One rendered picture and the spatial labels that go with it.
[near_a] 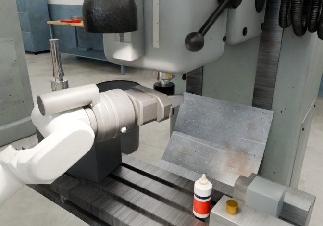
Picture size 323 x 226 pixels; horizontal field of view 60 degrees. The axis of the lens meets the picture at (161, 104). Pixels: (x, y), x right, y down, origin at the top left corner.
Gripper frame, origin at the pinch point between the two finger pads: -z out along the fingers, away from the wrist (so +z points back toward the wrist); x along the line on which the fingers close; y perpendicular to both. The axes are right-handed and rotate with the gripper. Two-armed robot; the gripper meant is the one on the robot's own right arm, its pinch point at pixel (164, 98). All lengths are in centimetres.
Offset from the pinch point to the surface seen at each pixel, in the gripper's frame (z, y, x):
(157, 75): 2.3, -5.8, -0.6
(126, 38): 12.0, -14.6, -4.3
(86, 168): 11.1, 23.9, 20.4
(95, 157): 9.5, 19.6, 17.1
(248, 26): -18.0, -14.8, -7.6
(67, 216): -12, 123, 116
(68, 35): -255, 78, 667
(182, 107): -28.9, 17.1, 23.2
